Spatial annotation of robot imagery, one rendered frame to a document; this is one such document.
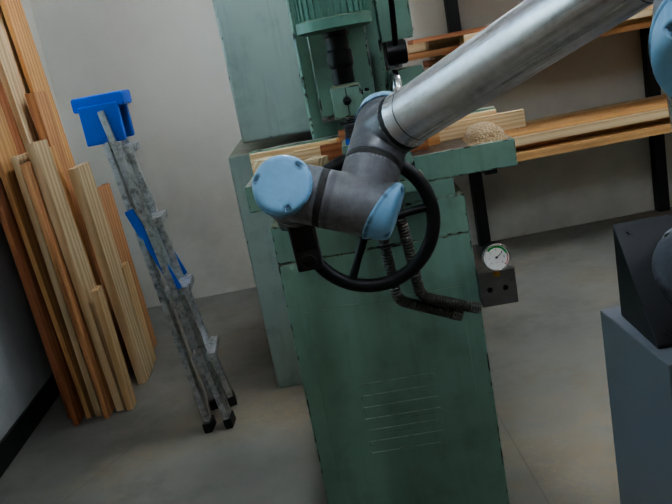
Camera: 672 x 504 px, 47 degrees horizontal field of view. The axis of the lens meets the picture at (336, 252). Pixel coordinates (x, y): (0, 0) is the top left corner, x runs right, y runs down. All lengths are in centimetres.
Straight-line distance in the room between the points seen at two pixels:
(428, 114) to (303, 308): 79
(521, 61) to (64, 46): 346
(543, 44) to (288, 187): 40
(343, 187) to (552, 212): 335
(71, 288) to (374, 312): 148
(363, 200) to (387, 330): 72
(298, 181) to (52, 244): 187
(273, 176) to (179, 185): 309
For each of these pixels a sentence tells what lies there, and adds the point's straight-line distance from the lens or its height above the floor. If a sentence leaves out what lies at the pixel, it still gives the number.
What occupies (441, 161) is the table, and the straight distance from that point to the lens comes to 171.
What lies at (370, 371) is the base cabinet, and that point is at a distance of 183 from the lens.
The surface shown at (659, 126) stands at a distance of 402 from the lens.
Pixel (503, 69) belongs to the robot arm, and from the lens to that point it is 102.
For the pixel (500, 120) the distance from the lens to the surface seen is 188.
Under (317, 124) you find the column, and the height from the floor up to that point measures 98.
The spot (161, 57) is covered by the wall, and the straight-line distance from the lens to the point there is 417.
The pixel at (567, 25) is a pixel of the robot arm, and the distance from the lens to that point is 96.
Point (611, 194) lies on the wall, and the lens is 453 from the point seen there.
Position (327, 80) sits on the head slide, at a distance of 194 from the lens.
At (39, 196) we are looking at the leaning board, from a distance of 291.
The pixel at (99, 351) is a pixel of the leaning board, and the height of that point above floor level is 25.
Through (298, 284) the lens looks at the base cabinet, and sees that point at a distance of 176.
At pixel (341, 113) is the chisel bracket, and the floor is 101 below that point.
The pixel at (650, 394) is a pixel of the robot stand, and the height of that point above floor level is 46.
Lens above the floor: 114
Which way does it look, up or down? 14 degrees down
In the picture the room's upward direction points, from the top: 11 degrees counter-clockwise
